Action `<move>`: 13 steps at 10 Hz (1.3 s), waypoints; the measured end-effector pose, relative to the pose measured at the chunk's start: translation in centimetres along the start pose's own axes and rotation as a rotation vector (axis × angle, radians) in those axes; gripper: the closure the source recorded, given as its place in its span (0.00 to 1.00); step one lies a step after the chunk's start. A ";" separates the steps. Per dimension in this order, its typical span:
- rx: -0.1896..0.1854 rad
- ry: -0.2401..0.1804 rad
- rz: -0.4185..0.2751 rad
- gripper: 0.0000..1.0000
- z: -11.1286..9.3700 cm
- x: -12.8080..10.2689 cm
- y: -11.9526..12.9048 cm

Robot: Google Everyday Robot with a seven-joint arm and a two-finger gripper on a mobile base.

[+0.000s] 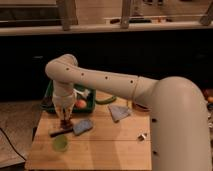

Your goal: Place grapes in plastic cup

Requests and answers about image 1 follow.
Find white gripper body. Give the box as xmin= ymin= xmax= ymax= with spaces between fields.
xmin=52 ymin=94 xmax=76 ymax=118

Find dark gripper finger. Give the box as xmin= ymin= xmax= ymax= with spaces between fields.
xmin=66 ymin=108 xmax=72 ymax=123
xmin=59 ymin=108 xmax=65 ymax=124

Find dark purple grapes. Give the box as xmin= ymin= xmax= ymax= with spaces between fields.
xmin=60 ymin=120 xmax=72 ymax=129

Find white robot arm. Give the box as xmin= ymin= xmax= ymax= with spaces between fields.
xmin=45 ymin=54 xmax=212 ymax=171

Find green plastic cup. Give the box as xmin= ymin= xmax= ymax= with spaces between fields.
xmin=52 ymin=135 xmax=68 ymax=152

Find orange fruit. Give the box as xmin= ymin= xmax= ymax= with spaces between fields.
xmin=75 ymin=99 xmax=87 ymax=109

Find green plastic tray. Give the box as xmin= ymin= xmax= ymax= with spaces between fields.
xmin=41 ymin=81 xmax=96 ymax=113

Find blue sponge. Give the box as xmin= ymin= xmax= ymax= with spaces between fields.
xmin=73 ymin=119 xmax=93 ymax=135

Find white plastic spoon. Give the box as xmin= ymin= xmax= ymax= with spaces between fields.
xmin=75 ymin=89 xmax=90 ymax=98

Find green vegetable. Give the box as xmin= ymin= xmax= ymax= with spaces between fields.
xmin=95 ymin=96 xmax=117 ymax=105

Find blue folded cloth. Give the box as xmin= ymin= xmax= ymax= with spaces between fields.
xmin=108 ymin=105 xmax=132 ymax=122

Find brown bowl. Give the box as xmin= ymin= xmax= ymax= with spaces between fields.
xmin=132 ymin=103 xmax=149 ymax=112

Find black cable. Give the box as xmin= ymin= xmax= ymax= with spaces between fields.
xmin=0 ymin=127 xmax=27 ymax=162

